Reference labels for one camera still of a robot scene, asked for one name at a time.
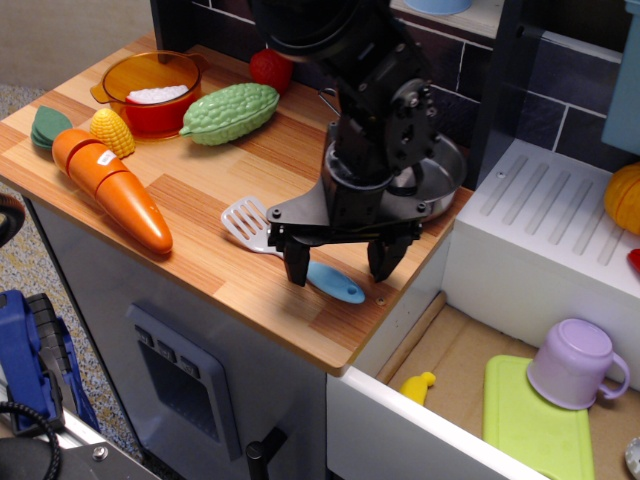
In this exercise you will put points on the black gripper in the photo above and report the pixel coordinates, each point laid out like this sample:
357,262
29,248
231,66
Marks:
384,209

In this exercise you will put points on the white spatula blue handle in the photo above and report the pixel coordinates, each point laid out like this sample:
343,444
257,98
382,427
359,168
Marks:
246,221

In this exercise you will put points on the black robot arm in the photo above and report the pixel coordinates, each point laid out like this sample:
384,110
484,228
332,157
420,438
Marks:
381,76

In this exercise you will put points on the silver metal pan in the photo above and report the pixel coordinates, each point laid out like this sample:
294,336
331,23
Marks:
433,182

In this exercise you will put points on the yellow toy piece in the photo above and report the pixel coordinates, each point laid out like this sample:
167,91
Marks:
416,388

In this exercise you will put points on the green toy bitter gourd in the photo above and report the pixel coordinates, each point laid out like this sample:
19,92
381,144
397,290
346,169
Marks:
229,113

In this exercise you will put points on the white dish rack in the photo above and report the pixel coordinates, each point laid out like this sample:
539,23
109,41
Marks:
533,246

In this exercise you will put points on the red toy strawberry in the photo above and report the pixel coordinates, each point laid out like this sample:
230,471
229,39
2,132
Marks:
268,67

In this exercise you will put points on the grey oven door panel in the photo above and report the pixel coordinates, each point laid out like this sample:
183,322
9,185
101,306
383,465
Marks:
190,386

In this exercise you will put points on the white rice red bowl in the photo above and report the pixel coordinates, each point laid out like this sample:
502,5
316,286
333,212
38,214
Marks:
157,112

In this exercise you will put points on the orange transparent pot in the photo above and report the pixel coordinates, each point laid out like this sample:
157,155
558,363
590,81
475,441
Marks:
149,70

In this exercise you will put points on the purple plastic cup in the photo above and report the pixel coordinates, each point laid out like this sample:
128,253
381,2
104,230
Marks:
577,363

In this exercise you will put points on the light blue bowl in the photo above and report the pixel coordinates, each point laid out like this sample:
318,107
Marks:
439,7

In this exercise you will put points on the yellow toy corn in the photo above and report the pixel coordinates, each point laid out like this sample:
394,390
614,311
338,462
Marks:
108,127

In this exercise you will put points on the orange toy carrot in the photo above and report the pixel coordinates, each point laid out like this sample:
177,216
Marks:
102,175

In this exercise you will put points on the lime green cutting board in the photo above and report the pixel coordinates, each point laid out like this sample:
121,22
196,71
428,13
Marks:
553,441

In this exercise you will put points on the orange toy pumpkin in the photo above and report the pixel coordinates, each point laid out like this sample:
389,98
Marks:
621,198

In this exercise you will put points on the red toy piece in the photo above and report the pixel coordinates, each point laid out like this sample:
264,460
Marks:
633,258

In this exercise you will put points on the teal cabinet side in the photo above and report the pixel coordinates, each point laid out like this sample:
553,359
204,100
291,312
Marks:
621,128

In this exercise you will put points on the green toy leaves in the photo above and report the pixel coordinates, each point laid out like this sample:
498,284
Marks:
47,125

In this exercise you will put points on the blue black clamp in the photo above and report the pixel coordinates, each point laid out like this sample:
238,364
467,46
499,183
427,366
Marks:
39,362

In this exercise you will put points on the silver round object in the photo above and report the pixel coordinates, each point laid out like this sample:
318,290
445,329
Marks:
632,458

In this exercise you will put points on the black oven door handle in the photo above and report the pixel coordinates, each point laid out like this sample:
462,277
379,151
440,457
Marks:
259,454

